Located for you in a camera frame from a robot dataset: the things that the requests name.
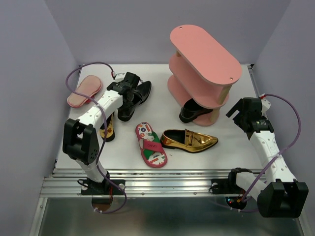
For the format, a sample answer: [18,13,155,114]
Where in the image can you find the black patent loafer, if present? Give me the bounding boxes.
[179,99,213,123]
[118,81,152,121]

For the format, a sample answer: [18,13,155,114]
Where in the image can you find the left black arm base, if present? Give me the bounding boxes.
[77,178,123,196]

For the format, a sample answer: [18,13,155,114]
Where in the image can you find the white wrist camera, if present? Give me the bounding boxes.
[114,73,126,82]
[259,94,271,113]

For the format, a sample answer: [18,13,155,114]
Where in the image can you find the colourful red-strap sandal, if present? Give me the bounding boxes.
[135,122,168,168]

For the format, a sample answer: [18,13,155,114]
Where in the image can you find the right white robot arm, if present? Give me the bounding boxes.
[226,94,309,218]

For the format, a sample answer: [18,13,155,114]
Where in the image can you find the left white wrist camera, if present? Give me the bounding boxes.
[114,73,126,82]

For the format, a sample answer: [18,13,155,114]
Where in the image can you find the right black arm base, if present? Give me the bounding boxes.
[209,168,252,194]

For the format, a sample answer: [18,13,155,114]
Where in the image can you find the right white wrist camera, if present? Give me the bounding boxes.
[259,94,271,113]

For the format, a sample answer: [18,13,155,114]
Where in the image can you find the gold metallic loafer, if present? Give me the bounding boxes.
[160,129,219,153]
[99,113,115,142]

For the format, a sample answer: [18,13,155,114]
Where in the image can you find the upturned pink sole sandal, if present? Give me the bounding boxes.
[67,75,102,108]

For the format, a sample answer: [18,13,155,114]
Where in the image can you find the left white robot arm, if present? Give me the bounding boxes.
[63,72,140,194]

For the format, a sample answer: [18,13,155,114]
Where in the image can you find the pink three-tier shoe shelf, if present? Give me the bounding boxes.
[167,25,242,126]

